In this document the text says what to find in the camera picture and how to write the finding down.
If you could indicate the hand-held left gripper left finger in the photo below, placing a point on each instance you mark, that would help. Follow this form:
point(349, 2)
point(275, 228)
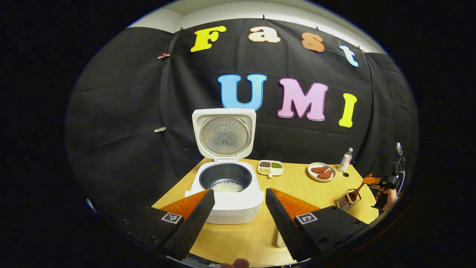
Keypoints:
point(195, 227)

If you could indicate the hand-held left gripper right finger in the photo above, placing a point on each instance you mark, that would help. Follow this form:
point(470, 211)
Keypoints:
point(284, 227)

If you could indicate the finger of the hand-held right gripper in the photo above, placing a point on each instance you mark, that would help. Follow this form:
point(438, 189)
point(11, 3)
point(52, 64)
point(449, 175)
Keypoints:
point(372, 180)

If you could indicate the brown wooden spoon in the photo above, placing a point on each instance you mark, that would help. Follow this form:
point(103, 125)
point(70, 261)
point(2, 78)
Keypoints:
point(355, 193)

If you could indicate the white rice cooker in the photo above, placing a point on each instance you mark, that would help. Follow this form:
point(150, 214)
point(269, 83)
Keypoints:
point(234, 208)

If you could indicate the white rice pile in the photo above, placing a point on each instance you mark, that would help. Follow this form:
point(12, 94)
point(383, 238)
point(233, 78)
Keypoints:
point(227, 187)

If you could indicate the small pink label bottle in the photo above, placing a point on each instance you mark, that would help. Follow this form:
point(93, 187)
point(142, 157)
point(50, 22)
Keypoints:
point(345, 160)

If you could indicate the red-brown meat piece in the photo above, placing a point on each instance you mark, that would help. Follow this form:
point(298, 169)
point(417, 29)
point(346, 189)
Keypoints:
point(325, 175)
point(319, 169)

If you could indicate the round white plate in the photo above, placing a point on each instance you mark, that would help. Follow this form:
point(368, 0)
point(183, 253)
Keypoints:
point(311, 175)

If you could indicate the white divided bean dish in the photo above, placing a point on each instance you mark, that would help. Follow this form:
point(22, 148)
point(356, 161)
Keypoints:
point(269, 168)

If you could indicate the small white clip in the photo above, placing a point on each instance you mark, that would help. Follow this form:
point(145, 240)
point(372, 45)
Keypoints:
point(160, 129)

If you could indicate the pink clothes peg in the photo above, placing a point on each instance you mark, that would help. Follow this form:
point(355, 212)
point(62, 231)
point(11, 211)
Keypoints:
point(164, 56)

